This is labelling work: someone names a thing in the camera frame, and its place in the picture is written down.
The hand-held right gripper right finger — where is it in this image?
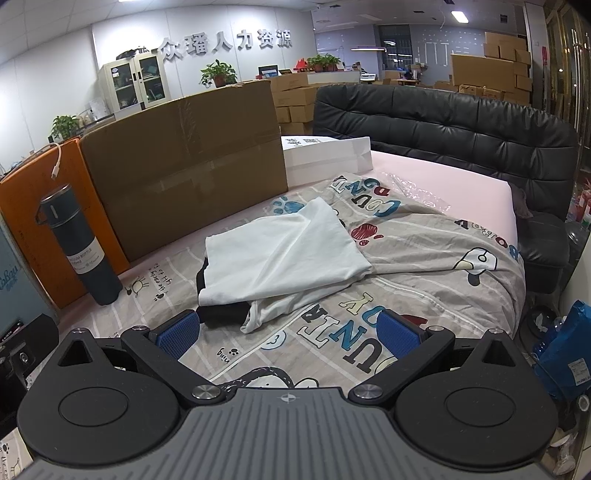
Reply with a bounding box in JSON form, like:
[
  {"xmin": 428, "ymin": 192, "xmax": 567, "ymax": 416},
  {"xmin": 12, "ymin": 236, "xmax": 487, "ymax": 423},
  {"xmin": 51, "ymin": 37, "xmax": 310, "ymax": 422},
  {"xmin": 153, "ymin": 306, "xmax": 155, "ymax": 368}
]
[{"xmin": 347, "ymin": 308, "xmax": 533, "ymax": 410}]

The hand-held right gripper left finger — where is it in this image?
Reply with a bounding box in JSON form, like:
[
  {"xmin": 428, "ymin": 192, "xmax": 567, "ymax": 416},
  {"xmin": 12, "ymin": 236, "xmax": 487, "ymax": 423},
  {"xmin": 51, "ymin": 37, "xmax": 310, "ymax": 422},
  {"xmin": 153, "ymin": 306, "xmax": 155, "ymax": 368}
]
[{"xmin": 45, "ymin": 308, "xmax": 226, "ymax": 411}]

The black garment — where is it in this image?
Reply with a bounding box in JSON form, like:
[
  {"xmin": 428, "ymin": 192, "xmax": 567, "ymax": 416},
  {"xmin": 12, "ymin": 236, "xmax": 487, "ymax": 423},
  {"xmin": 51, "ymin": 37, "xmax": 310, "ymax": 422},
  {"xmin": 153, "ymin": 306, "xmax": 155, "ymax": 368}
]
[{"xmin": 195, "ymin": 258, "xmax": 253, "ymax": 325}]

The printed grey blanket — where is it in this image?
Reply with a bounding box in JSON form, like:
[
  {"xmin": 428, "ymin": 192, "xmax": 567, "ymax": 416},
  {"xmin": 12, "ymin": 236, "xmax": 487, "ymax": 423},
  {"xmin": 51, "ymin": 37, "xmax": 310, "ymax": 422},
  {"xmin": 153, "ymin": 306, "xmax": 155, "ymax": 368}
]
[{"xmin": 60, "ymin": 173, "xmax": 527, "ymax": 393}]

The white t-shirt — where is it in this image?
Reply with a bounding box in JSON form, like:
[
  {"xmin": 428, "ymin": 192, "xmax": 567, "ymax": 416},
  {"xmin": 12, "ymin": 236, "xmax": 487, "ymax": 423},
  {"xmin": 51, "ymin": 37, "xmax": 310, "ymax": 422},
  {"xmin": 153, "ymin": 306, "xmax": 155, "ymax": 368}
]
[{"xmin": 198, "ymin": 196, "xmax": 374, "ymax": 334}]

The clear plastic bag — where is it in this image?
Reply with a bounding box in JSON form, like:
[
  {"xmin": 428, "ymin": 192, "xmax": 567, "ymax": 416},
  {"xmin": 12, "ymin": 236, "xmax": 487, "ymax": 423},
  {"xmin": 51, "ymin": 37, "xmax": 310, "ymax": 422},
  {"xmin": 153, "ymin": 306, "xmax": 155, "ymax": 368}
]
[{"xmin": 379, "ymin": 172, "xmax": 456, "ymax": 216}]

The dark teal thermos bottle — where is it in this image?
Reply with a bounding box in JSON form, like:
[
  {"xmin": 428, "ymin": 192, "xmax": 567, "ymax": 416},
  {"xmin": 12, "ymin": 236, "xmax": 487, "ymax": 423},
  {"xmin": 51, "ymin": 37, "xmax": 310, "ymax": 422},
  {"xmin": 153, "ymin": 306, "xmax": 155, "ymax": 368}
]
[{"xmin": 36, "ymin": 184, "xmax": 124, "ymax": 306}]

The black box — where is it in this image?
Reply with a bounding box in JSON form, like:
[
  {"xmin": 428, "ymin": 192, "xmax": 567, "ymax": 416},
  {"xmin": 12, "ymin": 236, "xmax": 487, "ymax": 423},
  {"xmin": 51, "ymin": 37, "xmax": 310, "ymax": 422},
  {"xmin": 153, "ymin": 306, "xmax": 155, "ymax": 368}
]
[{"xmin": 0, "ymin": 314, "xmax": 61, "ymax": 418}]

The pink mattress sheet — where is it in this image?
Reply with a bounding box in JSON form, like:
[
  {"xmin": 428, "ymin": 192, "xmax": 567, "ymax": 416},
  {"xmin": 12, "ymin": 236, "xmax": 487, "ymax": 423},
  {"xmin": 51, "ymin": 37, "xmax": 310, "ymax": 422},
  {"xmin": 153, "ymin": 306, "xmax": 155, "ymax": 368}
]
[{"xmin": 369, "ymin": 150, "xmax": 516, "ymax": 241}]

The grey-blue box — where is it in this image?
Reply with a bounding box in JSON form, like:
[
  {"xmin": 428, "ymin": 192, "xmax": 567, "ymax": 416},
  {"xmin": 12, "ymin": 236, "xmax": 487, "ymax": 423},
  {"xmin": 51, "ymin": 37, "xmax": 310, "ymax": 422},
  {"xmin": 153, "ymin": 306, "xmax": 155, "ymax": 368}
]
[{"xmin": 0, "ymin": 226, "xmax": 48, "ymax": 334}]

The blue plastic bag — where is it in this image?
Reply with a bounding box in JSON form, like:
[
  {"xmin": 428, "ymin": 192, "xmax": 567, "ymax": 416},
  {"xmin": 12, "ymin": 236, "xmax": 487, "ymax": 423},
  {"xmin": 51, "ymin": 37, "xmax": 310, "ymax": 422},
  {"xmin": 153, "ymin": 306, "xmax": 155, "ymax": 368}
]
[{"xmin": 531, "ymin": 300, "xmax": 591, "ymax": 416}]

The large brown cardboard box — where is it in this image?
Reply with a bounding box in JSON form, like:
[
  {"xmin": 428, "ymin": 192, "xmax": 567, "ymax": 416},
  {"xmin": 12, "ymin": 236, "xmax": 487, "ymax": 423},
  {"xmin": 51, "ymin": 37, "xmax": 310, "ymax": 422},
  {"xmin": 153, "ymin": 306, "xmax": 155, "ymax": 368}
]
[{"xmin": 78, "ymin": 79, "xmax": 290, "ymax": 263}]

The dark grey cloth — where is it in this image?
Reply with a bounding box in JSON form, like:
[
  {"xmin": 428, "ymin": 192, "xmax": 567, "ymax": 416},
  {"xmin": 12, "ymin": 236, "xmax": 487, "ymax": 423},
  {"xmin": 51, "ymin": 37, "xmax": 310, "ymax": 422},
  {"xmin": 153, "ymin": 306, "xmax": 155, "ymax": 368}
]
[{"xmin": 510, "ymin": 182, "xmax": 533, "ymax": 219}]

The orange box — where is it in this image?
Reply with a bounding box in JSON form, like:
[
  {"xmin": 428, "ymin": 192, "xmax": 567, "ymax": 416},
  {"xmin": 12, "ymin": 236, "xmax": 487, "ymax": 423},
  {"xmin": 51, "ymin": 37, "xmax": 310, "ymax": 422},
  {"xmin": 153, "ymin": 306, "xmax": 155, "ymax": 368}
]
[{"xmin": 0, "ymin": 138, "xmax": 131, "ymax": 310}]

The white flat box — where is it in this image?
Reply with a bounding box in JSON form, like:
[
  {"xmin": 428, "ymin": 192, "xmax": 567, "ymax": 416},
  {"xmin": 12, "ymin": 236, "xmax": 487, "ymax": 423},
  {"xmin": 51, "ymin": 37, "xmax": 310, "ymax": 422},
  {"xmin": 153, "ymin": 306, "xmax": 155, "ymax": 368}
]
[{"xmin": 281, "ymin": 135, "xmax": 374, "ymax": 189}]

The clear water jug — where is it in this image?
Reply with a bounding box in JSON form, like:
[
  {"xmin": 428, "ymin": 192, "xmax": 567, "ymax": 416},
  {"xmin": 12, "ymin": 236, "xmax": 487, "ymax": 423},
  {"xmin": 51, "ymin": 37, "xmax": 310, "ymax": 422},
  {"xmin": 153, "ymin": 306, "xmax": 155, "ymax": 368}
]
[{"xmin": 564, "ymin": 219, "xmax": 591, "ymax": 278}]

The black leather headboard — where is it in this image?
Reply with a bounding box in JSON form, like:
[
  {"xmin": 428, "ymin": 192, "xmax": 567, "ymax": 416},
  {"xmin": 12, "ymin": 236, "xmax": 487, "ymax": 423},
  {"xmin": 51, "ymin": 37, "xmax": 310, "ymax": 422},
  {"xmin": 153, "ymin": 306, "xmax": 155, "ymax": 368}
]
[{"xmin": 313, "ymin": 84, "xmax": 580, "ymax": 278}]

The potted green plant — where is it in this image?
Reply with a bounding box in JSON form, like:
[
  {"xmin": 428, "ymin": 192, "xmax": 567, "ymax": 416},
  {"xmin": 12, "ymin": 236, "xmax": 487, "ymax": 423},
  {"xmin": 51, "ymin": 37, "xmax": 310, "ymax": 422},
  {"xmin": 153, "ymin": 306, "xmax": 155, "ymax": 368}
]
[
  {"xmin": 199, "ymin": 59, "xmax": 238, "ymax": 88},
  {"xmin": 50, "ymin": 115, "xmax": 82, "ymax": 143},
  {"xmin": 307, "ymin": 53, "xmax": 342, "ymax": 73}
]

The white glass-door cabinet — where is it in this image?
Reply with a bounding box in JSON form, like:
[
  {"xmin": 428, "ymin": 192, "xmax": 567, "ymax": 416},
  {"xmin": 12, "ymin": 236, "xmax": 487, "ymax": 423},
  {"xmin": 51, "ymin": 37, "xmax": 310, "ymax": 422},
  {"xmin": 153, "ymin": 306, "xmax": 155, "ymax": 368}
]
[{"xmin": 97, "ymin": 53, "xmax": 167, "ymax": 112}]

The stack of small cardboard boxes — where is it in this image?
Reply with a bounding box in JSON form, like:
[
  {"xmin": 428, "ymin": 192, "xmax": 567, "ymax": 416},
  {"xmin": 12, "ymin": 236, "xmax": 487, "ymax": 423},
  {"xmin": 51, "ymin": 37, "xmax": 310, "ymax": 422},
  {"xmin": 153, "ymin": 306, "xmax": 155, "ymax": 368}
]
[{"xmin": 268, "ymin": 74, "xmax": 320, "ymax": 137}]

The stack of tall cardboard boxes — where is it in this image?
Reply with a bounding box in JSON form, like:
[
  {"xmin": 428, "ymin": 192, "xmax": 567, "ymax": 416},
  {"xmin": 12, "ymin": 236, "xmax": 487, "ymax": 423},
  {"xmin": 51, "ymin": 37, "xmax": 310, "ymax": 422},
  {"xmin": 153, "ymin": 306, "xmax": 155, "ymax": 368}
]
[{"xmin": 450, "ymin": 31, "xmax": 534, "ymax": 105}]

